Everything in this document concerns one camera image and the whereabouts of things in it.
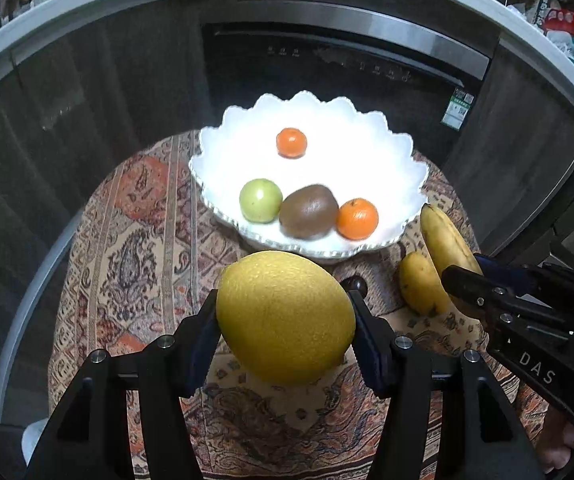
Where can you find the large yellow citrus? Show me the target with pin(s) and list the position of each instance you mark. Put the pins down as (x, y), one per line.
(285, 317)

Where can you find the brown kiwi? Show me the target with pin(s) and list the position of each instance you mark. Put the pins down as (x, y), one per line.
(309, 211)

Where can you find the orange tangerine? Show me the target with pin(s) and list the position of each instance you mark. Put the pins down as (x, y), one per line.
(357, 218)
(292, 142)

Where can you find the patterned paisley tablecloth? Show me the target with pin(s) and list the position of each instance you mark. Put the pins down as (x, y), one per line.
(142, 270)

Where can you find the green apple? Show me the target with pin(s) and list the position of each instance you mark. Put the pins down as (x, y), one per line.
(261, 200)

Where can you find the small dark plum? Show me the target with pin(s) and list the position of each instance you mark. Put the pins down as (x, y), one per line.
(356, 285)

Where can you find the person's right hand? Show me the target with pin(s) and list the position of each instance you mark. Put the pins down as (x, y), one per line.
(564, 442)

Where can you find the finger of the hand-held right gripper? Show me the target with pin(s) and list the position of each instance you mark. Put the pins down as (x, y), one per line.
(477, 295)
(504, 267)

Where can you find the white scalloped bowl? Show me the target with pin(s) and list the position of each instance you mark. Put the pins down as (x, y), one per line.
(317, 175)

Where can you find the yellow mango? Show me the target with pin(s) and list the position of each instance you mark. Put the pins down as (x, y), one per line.
(419, 285)

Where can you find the yellow banana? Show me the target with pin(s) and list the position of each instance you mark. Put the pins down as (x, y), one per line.
(444, 240)

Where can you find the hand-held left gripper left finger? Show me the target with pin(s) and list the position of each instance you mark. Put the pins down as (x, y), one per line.
(202, 355)

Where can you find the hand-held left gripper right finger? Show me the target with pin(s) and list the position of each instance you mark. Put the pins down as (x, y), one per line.
(372, 355)

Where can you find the dark wood cabinet door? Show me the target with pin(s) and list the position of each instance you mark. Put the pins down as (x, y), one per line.
(132, 75)
(522, 150)
(17, 185)

